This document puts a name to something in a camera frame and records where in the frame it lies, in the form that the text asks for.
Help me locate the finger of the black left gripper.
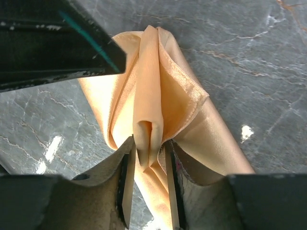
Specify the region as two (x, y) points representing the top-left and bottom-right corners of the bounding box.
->
(0, 0), (127, 92)

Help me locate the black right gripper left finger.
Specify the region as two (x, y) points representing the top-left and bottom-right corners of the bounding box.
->
(0, 137), (135, 230)

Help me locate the peach cloth napkin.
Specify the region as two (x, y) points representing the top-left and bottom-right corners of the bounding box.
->
(79, 26), (254, 230)

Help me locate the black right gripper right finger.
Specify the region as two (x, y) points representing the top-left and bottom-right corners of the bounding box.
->
(164, 140), (307, 230)

